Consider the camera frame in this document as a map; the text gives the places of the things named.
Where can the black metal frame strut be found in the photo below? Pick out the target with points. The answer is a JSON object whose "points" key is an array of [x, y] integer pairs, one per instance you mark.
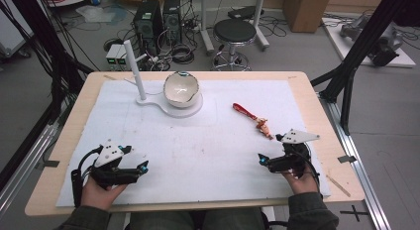
{"points": [[39, 41], [366, 41]]}

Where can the black computer tower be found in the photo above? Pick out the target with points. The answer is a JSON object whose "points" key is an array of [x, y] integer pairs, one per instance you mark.
{"points": [[172, 20], [148, 23]]}

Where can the person's legs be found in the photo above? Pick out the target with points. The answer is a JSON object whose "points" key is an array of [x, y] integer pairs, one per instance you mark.
{"points": [[198, 220]]}

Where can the person's right hand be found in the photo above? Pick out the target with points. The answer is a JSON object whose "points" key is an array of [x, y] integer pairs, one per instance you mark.
{"points": [[302, 183]]}

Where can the grey power supply unit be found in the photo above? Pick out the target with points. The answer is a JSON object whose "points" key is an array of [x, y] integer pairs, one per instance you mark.
{"points": [[111, 56], [121, 56]]}

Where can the cardboard box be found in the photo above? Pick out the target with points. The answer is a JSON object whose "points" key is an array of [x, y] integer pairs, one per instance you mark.
{"points": [[305, 10]]}

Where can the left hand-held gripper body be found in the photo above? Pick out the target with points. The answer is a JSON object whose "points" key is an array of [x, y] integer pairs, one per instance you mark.
{"points": [[109, 172]]}

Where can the white ceramic bowl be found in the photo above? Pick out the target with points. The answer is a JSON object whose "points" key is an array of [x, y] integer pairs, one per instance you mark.
{"points": [[181, 91]]}

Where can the white table mat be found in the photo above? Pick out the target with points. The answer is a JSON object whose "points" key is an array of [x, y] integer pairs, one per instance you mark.
{"points": [[198, 150]]}

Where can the person's left hand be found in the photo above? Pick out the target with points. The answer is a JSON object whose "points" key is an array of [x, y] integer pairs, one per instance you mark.
{"points": [[99, 194]]}

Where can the white floor board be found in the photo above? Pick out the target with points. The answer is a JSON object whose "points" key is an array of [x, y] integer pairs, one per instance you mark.
{"points": [[406, 59]]}

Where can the black round stool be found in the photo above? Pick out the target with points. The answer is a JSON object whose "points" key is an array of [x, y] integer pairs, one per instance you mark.
{"points": [[235, 31]]}

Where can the white stand leg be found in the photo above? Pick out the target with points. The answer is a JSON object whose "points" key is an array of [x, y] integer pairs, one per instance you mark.
{"points": [[205, 28], [261, 22]]}

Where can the black flat case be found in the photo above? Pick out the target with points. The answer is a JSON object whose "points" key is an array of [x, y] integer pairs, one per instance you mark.
{"points": [[244, 12]]}

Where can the white stand with pole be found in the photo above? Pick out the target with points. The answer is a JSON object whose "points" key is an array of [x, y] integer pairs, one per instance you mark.
{"points": [[136, 71]]}

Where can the clear plastic sheet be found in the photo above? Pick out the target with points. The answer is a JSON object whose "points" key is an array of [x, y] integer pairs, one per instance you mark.
{"points": [[99, 13]]}

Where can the aluminium rail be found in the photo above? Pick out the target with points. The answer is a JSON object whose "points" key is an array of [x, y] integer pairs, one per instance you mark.
{"points": [[360, 177], [26, 164]]}

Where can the grey machine part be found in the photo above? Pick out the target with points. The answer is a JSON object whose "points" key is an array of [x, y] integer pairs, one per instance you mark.
{"points": [[383, 41]]}

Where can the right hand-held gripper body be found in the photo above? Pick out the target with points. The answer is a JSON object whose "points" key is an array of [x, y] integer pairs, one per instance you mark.
{"points": [[290, 159]]}

